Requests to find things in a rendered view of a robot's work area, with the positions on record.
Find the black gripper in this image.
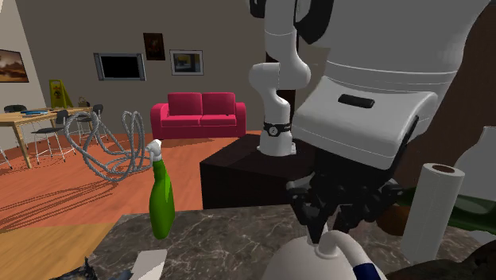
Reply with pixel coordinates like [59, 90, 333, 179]
[286, 149, 405, 245]

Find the white teapot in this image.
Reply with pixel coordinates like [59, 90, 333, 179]
[261, 230, 389, 280]

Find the white paper towel roll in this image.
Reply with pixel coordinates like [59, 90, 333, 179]
[400, 162, 467, 266]

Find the dark robot stand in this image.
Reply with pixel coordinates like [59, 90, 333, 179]
[199, 133, 320, 211]

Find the dark brown lump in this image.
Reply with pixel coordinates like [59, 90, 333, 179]
[386, 239, 496, 280]

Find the red sofa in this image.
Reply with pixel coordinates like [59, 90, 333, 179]
[149, 91, 248, 141]

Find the green spray bottle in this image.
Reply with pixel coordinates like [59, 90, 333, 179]
[145, 138, 176, 240]

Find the white flat card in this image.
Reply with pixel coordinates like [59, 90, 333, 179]
[129, 248, 169, 280]

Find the dark ragged object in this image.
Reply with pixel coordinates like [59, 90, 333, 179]
[49, 256, 99, 280]

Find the yellow floor sign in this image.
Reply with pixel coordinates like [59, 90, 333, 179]
[48, 79, 74, 110]

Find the wooden dining table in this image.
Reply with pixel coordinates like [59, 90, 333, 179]
[0, 106, 95, 170]

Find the yellow framed wall picture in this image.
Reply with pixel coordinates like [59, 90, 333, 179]
[169, 49, 205, 76]

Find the grey coiled rope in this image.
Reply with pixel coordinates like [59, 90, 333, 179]
[63, 110, 157, 184]

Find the dark portrait wall picture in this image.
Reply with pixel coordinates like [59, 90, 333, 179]
[142, 32, 167, 62]

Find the black wall television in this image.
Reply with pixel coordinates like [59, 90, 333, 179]
[92, 52, 147, 83]

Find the black wire-leg chair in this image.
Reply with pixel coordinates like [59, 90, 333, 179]
[3, 103, 29, 115]
[30, 109, 72, 165]
[75, 103, 110, 146]

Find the brown landscape wall picture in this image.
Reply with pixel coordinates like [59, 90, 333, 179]
[0, 49, 30, 84]

